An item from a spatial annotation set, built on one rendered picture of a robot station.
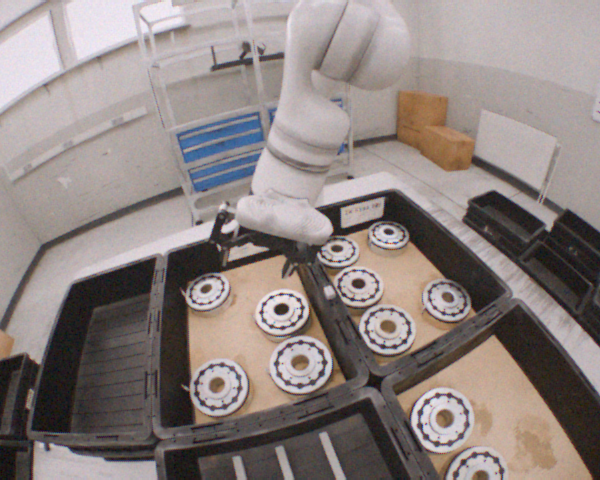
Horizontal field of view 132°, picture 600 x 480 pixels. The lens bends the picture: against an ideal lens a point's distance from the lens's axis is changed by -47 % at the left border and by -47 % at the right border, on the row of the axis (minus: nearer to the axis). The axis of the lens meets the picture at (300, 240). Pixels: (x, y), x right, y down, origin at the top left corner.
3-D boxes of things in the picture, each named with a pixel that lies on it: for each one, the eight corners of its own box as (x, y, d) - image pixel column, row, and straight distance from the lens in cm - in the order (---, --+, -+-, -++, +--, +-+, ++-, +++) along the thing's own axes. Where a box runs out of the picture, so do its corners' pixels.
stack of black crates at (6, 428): (55, 396, 194) (-3, 359, 173) (87, 391, 173) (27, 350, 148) (50, 460, 185) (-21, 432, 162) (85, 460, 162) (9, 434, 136)
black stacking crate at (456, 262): (294, 252, 65) (288, 216, 58) (391, 223, 75) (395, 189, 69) (365, 401, 45) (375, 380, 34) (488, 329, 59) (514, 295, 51)
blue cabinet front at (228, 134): (195, 192, 237) (175, 134, 221) (269, 169, 240) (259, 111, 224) (195, 193, 235) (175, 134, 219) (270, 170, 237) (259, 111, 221)
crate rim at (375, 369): (288, 222, 59) (287, 214, 58) (395, 194, 70) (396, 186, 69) (372, 386, 36) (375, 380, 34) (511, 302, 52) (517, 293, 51)
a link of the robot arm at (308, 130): (240, 148, 23) (331, 181, 23) (298, -27, 21) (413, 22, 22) (258, 125, 30) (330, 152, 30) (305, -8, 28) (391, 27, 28)
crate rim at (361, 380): (167, 258, 62) (163, 250, 61) (288, 223, 59) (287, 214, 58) (162, 443, 41) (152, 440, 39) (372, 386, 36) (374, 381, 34)
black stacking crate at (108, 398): (95, 309, 82) (71, 283, 77) (183, 285, 68) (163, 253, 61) (72, 453, 68) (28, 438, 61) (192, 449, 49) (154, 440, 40)
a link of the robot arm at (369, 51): (426, 61, 20) (416, 2, 33) (311, 5, 19) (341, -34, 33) (380, 115, 24) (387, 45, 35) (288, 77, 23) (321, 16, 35)
